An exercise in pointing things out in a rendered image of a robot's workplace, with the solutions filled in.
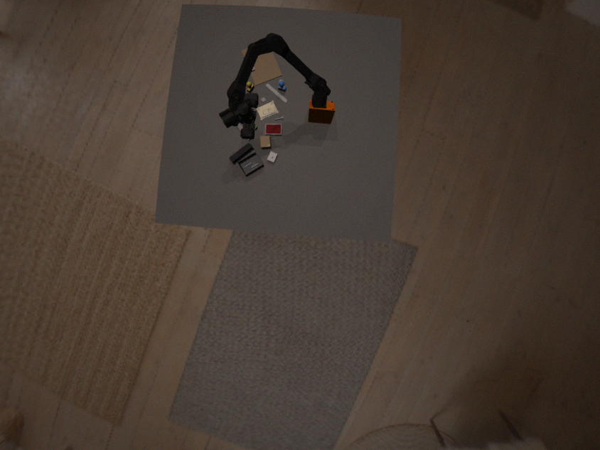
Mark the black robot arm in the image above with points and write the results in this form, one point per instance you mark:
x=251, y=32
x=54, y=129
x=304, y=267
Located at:
x=236, y=91

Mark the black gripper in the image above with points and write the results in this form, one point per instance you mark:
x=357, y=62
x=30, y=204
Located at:
x=248, y=128

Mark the grey flat bar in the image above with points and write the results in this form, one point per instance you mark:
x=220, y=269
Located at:
x=276, y=92

